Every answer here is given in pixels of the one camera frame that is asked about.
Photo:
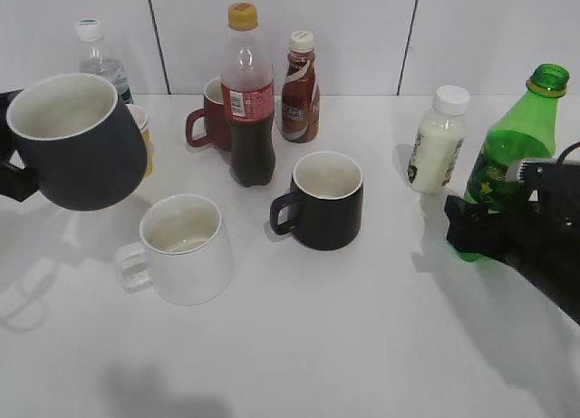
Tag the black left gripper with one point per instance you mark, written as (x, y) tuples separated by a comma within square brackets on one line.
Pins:
[(16, 183)]

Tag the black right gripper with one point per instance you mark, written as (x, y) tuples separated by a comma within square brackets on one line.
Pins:
[(542, 236)]

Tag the dark gray ceramic mug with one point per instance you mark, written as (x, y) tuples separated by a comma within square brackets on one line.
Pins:
[(78, 136)]

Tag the green sprite bottle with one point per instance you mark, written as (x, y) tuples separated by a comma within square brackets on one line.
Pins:
[(528, 129)]

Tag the yellow paper cup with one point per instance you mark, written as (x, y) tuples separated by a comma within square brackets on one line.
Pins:
[(142, 120)]

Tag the white milk bottle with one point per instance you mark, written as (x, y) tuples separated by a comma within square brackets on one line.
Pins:
[(440, 135)]

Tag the black ceramic mug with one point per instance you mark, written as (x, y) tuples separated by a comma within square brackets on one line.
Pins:
[(324, 205)]

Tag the clear water bottle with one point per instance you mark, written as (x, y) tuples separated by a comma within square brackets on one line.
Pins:
[(100, 60)]

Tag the white ceramic mug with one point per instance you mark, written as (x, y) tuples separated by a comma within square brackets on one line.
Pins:
[(184, 251)]

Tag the red ceramic mug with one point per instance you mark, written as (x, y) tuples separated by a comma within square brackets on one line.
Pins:
[(212, 113)]

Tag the brown coffee drink bottle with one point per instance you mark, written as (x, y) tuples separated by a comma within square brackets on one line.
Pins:
[(300, 93)]

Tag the cola bottle yellow cap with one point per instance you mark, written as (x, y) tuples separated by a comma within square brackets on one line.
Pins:
[(247, 85)]

